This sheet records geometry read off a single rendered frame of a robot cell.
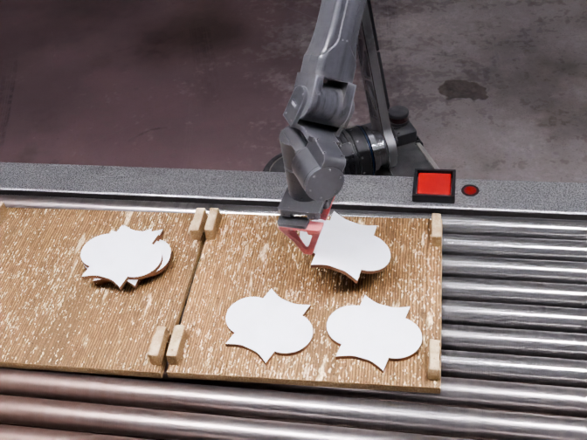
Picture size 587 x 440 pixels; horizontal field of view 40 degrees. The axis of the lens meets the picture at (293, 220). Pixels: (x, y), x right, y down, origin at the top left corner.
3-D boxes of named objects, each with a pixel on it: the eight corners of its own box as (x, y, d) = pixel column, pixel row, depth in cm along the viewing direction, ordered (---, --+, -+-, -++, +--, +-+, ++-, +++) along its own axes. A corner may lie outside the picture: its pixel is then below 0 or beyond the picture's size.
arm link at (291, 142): (309, 113, 118) (272, 124, 117) (326, 136, 113) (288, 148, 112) (314, 150, 123) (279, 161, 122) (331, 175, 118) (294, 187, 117)
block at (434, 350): (428, 347, 121) (428, 336, 120) (440, 347, 121) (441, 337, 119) (427, 381, 117) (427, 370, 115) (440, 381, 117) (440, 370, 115)
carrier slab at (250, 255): (214, 219, 149) (213, 212, 148) (442, 224, 142) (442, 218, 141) (168, 378, 124) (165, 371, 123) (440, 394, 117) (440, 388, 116)
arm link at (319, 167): (348, 92, 117) (297, 80, 113) (382, 133, 109) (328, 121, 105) (315, 161, 123) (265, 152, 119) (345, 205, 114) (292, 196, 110)
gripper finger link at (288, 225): (337, 235, 129) (331, 189, 123) (325, 266, 125) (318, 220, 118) (296, 230, 132) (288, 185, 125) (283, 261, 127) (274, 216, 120)
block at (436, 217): (431, 223, 140) (431, 211, 138) (441, 223, 140) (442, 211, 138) (431, 247, 136) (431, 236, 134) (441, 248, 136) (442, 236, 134)
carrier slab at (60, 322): (4, 212, 156) (2, 206, 155) (211, 219, 149) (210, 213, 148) (-81, 361, 131) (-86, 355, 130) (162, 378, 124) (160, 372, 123)
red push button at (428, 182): (418, 177, 152) (418, 172, 151) (451, 178, 151) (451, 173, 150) (417, 199, 148) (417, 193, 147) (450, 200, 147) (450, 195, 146)
